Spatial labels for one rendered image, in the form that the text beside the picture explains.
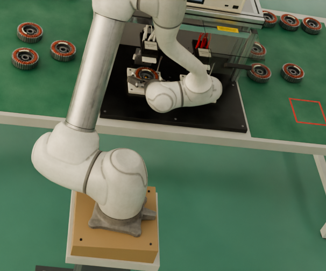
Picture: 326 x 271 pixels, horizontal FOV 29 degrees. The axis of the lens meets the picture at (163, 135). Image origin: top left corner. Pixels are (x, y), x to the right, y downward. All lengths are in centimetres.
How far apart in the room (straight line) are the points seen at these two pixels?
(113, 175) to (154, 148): 159
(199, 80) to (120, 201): 58
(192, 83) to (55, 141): 60
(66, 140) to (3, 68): 77
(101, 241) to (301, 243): 158
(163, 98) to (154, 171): 117
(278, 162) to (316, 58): 76
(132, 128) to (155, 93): 28
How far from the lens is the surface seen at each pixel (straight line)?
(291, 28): 341
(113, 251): 211
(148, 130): 256
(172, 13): 193
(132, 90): 266
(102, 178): 199
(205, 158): 359
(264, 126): 278
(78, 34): 294
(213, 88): 239
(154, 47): 269
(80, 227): 213
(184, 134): 260
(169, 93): 231
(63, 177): 205
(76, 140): 201
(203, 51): 275
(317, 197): 370
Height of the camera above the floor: 255
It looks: 45 degrees down
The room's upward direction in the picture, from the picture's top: 19 degrees clockwise
